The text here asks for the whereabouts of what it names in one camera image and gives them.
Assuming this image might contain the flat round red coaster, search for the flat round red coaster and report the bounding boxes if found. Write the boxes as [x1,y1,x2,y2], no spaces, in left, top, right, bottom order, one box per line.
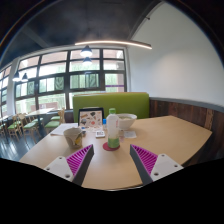
[102,141,121,152]

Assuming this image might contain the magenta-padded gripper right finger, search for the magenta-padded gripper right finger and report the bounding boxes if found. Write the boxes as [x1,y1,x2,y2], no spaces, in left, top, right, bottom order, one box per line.
[129,143,184,186]

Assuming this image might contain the green-capped white drink bottle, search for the green-capped white drink bottle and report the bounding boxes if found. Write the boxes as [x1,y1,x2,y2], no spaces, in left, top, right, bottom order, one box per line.
[106,107,121,150]

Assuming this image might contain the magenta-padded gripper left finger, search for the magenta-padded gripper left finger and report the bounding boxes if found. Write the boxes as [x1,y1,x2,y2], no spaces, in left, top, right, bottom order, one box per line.
[43,143,96,187]

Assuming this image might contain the group of pendant lamps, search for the group of pendant lamps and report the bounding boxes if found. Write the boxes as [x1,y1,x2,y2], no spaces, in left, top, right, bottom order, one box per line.
[12,45,94,83]

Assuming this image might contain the green upholstered bench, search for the green upholstered bench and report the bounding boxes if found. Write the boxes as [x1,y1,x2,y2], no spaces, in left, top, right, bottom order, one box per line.
[72,92,150,123]

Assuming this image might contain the small white flat device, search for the small white flat device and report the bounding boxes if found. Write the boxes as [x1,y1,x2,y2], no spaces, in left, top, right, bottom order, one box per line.
[94,130,106,139]

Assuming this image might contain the clear plastic wrapper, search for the clear plastic wrapper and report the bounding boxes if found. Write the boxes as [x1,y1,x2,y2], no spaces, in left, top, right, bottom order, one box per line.
[123,130,138,140]

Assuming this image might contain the white bowl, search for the white bowl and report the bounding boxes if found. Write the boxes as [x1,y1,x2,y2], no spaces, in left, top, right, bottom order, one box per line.
[115,113,138,131]

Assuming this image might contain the black laptop with stickers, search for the black laptop with stickers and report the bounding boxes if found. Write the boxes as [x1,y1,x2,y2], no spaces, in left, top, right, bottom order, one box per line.
[77,106,105,130]

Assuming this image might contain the long linear ceiling light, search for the long linear ceiling light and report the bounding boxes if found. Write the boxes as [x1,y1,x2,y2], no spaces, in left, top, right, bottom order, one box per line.
[74,40,153,50]

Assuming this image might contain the beige cup with yellow flower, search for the beige cup with yellow flower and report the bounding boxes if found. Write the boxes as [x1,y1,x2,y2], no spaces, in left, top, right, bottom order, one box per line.
[63,127,84,150]

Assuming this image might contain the light wooden dining table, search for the light wooden dining table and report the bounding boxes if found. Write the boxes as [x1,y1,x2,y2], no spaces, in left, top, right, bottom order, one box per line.
[28,107,56,126]

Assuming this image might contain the group of green-seated wooden chairs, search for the group of green-seated wooden chairs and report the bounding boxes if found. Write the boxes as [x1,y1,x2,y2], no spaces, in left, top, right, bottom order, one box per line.
[0,108,66,141]

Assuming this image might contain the white paper sheet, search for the white paper sheet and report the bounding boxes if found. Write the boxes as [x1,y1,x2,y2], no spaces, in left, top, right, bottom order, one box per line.
[49,123,79,137]

